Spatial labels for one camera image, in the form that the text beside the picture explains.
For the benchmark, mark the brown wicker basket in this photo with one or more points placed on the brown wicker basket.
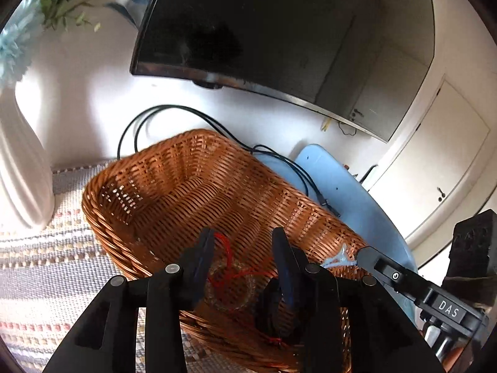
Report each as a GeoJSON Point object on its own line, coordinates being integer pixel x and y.
{"type": "Point", "coordinates": [147, 208]}

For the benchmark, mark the blue chair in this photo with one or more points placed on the blue chair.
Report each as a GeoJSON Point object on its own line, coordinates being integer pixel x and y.
{"type": "Point", "coordinates": [356, 208]}

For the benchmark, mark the blue artificial flowers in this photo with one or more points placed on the blue artificial flowers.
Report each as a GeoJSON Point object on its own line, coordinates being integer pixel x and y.
{"type": "Point", "coordinates": [21, 32]}

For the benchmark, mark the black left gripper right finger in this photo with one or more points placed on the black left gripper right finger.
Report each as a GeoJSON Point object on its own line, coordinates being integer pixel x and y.
{"type": "Point", "coordinates": [312, 294]}

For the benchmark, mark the striped woven table mat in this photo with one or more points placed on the striped woven table mat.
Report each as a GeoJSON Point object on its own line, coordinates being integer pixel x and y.
{"type": "Point", "coordinates": [49, 278]}

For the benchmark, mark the pale blue hair clip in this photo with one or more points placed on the pale blue hair clip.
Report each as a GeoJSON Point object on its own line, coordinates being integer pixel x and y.
{"type": "Point", "coordinates": [341, 259]}

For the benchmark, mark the black television screen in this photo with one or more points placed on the black television screen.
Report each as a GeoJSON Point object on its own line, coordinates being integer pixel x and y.
{"type": "Point", "coordinates": [359, 61]}

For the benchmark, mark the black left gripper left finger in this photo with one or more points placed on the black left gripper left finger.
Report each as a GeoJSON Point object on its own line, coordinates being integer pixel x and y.
{"type": "Point", "coordinates": [178, 287]}

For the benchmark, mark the white ribbed vase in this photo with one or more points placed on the white ribbed vase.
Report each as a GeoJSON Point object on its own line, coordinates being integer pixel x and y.
{"type": "Point", "coordinates": [27, 198]}

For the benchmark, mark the white cabinet door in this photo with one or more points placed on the white cabinet door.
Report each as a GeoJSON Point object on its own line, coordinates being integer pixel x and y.
{"type": "Point", "coordinates": [451, 126]}

